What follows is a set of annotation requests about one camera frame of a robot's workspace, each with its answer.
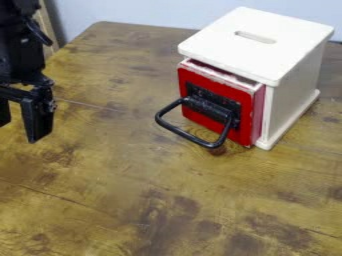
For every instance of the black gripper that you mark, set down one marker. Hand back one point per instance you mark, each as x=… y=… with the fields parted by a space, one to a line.
x=21 y=78

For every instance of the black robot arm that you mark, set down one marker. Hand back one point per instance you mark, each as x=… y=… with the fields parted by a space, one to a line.
x=14 y=11

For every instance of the red drawer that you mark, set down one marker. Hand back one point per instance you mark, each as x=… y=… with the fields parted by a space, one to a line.
x=227 y=92

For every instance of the white wooden box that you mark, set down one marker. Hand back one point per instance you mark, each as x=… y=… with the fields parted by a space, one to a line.
x=273 y=50

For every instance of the black metal drawer handle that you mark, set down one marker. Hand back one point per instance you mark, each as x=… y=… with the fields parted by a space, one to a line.
x=215 y=113

